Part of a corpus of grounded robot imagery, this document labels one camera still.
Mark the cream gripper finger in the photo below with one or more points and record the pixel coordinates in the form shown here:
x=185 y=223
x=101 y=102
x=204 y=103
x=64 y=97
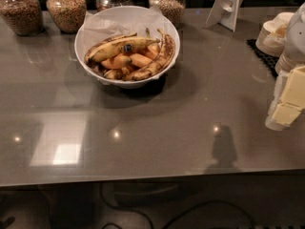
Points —
x=281 y=116

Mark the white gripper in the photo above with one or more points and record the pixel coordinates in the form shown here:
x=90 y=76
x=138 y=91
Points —
x=296 y=38

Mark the spotted yellow banana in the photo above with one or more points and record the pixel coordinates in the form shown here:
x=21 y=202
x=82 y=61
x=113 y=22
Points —
x=123 y=45

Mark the right curved spotted banana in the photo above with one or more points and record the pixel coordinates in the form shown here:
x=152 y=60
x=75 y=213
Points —
x=159 y=63

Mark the small bottom banana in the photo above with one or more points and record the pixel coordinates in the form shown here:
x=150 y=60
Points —
x=118 y=74

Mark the white bowl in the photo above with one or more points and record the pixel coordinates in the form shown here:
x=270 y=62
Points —
x=130 y=84

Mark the lower stack paper bowls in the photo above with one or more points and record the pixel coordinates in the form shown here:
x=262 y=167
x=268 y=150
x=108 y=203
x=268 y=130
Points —
x=286 y=64

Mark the stack paper bowls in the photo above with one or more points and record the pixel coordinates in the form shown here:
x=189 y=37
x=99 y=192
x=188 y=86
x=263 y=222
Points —
x=286 y=64
x=271 y=38

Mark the black rubber mat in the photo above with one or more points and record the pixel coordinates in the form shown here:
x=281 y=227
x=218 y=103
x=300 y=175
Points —
x=268 y=60

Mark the upper stack paper bowls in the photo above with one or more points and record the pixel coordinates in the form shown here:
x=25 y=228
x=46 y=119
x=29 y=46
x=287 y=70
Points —
x=271 y=38

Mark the white folded card stand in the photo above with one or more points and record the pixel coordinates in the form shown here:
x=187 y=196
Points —
x=224 y=12

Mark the orange fruit right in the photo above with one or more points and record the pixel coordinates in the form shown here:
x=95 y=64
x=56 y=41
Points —
x=151 y=51

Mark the orange fruit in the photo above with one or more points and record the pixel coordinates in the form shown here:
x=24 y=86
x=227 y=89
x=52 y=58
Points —
x=116 y=62
x=139 y=60
x=151 y=51

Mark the grain jar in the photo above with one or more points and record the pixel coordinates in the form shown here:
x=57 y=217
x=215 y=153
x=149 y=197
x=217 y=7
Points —
x=172 y=9
x=24 y=17
x=68 y=15

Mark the orange fruit middle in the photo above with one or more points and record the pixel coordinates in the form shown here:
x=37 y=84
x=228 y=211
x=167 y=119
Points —
x=139 y=60

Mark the orange fruit left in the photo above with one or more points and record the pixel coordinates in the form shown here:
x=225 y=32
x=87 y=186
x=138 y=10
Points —
x=116 y=62

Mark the white paper liner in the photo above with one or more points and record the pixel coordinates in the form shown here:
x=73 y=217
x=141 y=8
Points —
x=120 y=20

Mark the far left grain jar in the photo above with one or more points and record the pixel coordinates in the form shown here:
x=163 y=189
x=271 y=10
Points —
x=24 y=17

